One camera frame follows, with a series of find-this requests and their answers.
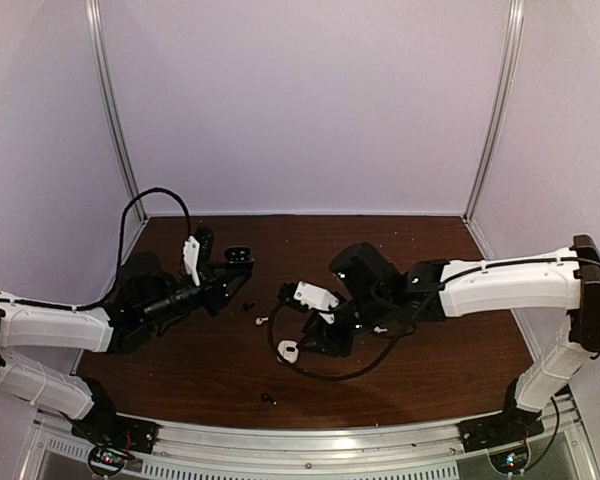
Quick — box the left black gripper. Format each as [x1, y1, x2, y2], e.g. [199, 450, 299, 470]
[141, 260, 250, 327]

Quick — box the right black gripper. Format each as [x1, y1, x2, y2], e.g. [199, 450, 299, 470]
[296, 290, 393, 359]

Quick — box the black earbud charging case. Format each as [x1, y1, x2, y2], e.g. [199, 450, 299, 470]
[224, 246, 254, 264]

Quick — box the white earbud charging case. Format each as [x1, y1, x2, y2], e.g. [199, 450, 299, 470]
[277, 340, 299, 364]

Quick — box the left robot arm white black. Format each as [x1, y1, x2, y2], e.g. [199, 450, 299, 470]
[0, 247, 254, 444]

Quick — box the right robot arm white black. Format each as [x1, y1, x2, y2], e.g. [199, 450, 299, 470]
[292, 235, 600, 442]

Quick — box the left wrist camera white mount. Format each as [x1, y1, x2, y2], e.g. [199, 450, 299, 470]
[182, 225, 215, 287]

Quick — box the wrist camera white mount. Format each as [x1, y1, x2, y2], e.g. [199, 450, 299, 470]
[182, 225, 215, 287]
[278, 281, 340, 324]

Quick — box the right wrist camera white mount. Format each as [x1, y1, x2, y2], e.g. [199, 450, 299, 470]
[278, 281, 340, 324]

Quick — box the right black camera cable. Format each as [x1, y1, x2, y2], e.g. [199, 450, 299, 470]
[266, 299, 431, 382]

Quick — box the black camera cable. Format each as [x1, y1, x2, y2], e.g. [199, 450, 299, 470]
[74, 187, 192, 314]
[266, 299, 431, 382]

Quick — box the left black camera cable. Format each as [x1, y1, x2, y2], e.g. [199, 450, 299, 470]
[74, 187, 192, 314]

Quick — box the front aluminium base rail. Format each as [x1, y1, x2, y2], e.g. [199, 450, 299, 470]
[29, 389, 586, 480]

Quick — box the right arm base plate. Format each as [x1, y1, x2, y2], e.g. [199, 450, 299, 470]
[458, 409, 544, 452]

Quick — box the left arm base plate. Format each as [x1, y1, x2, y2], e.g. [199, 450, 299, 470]
[69, 412, 158, 454]

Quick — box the left aluminium frame post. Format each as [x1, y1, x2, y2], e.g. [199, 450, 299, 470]
[85, 0, 140, 199]

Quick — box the aluminium frame post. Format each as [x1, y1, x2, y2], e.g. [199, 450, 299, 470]
[463, 0, 525, 223]
[85, 0, 140, 199]

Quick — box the right aluminium frame post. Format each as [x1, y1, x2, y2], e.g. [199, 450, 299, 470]
[463, 0, 525, 223]

